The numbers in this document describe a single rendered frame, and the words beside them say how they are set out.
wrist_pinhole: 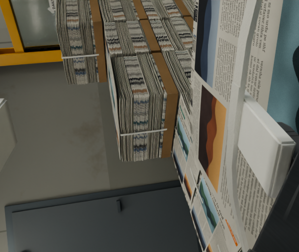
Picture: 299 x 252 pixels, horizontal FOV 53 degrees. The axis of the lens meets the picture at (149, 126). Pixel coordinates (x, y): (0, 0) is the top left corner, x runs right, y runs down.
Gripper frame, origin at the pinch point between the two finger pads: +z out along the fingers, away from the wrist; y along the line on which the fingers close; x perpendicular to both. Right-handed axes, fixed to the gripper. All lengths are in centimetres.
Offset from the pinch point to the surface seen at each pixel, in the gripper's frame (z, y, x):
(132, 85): 94, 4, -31
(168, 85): 92, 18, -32
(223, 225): 45, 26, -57
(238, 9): 6.5, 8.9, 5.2
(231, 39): 7.3, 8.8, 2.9
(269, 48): 1.7, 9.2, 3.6
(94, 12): 151, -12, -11
